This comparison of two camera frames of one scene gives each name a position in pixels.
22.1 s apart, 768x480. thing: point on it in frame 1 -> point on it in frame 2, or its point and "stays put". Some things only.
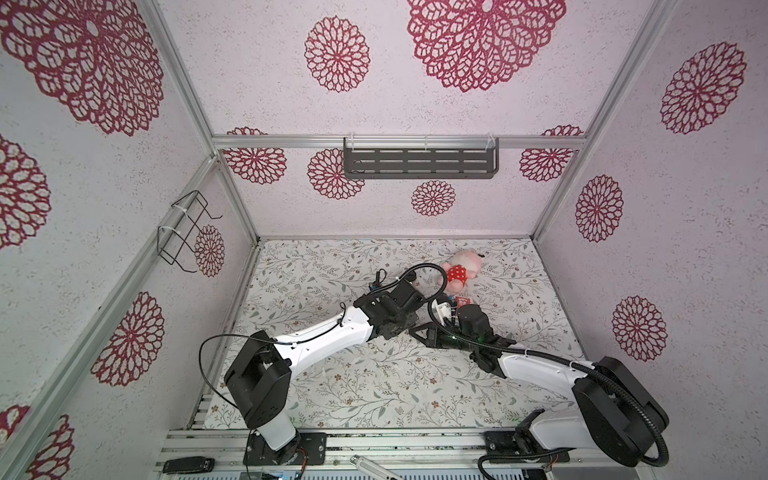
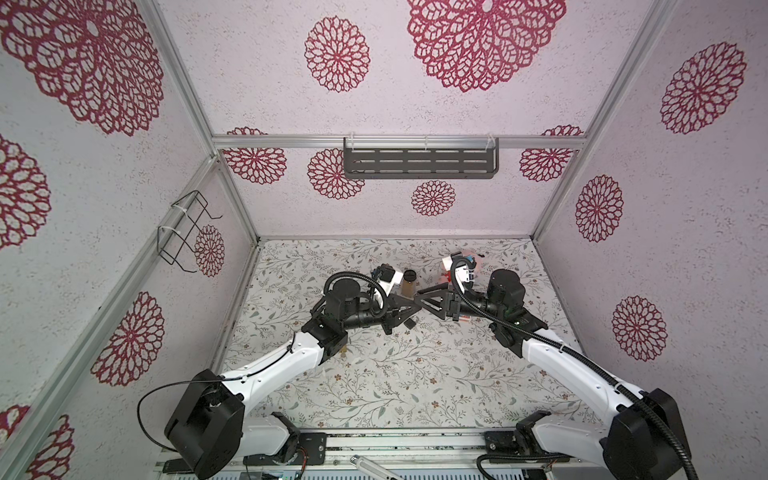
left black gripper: (412, 319) stays put
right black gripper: (433, 334) -> (450, 302)
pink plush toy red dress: (462, 266) stays put
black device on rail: (192, 464) stays put
